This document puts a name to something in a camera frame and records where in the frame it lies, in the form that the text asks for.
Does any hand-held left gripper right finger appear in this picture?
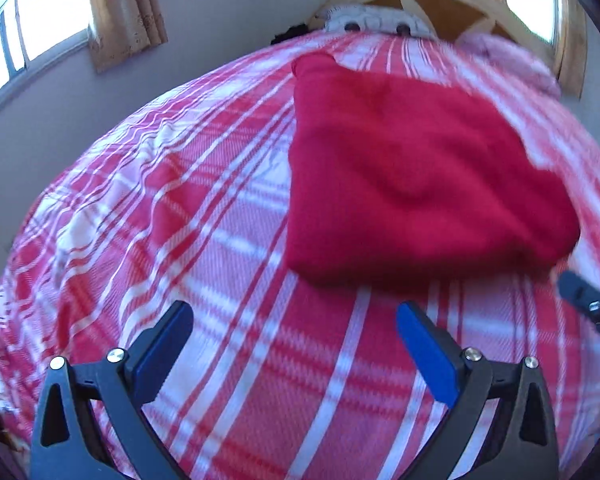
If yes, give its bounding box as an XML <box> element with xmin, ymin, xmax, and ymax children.
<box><xmin>397</xmin><ymin>302</ymin><xmax>561</xmax><ymax>480</ymax></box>

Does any bright window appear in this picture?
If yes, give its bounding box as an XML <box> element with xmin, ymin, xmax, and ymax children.
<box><xmin>0</xmin><ymin>0</ymin><xmax>93</xmax><ymax>111</ymax></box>

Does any pink pillow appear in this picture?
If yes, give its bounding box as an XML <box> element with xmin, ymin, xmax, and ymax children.
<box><xmin>455</xmin><ymin>32</ymin><xmax>563</xmax><ymax>98</ymax></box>

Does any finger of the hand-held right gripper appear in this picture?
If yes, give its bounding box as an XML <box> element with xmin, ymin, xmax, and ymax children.
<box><xmin>557</xmin><ymin>271</ymin><xmax>600</xmax><ymax>353</ymax></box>

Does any red plaid bed blanket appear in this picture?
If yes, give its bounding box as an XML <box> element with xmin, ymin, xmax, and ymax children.
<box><xmin>0</xmin><ymin>32</ymin><xmax>600</xmax><ymax>480</ymax></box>

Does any yellow curtain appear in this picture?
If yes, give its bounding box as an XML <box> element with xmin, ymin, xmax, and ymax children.
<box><xmin>84</xmin><ymin>0</ymin><xmax>169</xmax><ymax>75</ymax></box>

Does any wooden framed window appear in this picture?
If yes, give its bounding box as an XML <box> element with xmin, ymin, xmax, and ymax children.
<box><xmin>502</xmin><ymin>0</ymin><xmax>588</xmax><ymax>97</ymax></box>

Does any red knit garment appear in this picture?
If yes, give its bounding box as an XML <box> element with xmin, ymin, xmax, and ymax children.
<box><xmin>284</xmin><ymin>54</ymin><xmax>581</xmax><ymax>288</ymax></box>

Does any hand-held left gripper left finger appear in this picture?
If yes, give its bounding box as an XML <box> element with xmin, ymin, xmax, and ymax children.
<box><xmin>30</xmin><ymin>301</ymin><xmax>194</xmax><ymax>480</ymax></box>

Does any wooden bed headboard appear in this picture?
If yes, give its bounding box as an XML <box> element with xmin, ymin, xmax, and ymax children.
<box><xmin>312</xmin><ymin>0</ymin><xmax>556</xmax><ymax>43</ymax></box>

